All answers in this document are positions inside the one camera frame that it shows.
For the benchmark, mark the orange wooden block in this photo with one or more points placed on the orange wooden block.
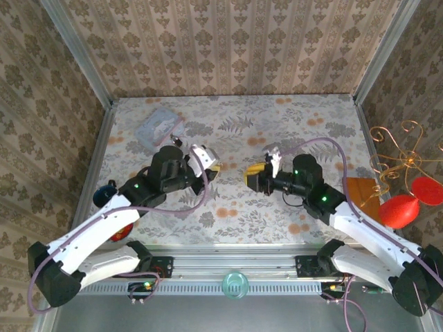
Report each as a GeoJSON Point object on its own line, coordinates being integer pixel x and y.
{"type": "Point", "coordinates": [360, 193]}

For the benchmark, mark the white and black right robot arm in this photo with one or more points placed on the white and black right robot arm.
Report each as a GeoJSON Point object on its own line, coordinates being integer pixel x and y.
{"type": "Point", "coordinates": [367, 228]}

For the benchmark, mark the aluminium frame post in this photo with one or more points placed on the aluminium frame post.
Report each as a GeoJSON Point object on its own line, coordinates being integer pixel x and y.
{"type": "Point", "coordinates": [384, 52]}
{"type": "Point", "coordinates": [79, 55]}

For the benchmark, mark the red round object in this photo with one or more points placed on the red round object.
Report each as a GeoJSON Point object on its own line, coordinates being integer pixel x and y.
{"type": "Point", "coordinates": [123, 234]}

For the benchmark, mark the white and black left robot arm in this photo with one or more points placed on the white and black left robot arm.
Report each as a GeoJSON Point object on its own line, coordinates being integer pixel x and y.
{"type": "Point", "coordinates": [104, 218]}

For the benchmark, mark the blue and pink cartoon box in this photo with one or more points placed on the blue and pink cartoon box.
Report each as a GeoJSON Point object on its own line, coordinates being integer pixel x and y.
{"type": "Point", "coordinates": [157, 126]}

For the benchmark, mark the dark blue round object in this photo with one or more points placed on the dark blue round object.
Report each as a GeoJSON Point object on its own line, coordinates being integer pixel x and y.
{"type": "Point", "coordinates": [103, 195]}

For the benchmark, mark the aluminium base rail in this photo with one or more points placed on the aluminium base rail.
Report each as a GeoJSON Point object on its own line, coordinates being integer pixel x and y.
{"type": "Point", "coordinates": [235, 259]}

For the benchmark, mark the dark grey padlock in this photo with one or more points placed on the dark grey padlock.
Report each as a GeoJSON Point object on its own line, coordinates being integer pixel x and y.
{"type": "Point", "coordinates": [177, 140]}

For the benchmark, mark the red teardrop ornament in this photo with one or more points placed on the red teardrop ornament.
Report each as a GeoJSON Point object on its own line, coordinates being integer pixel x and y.
{"type": "Point", "coordinates": [398, 211]}

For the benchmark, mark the red round ornament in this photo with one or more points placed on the red round ornament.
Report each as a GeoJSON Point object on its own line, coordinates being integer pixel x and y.
{"type": "Point", "coordinates": [427, 191]}

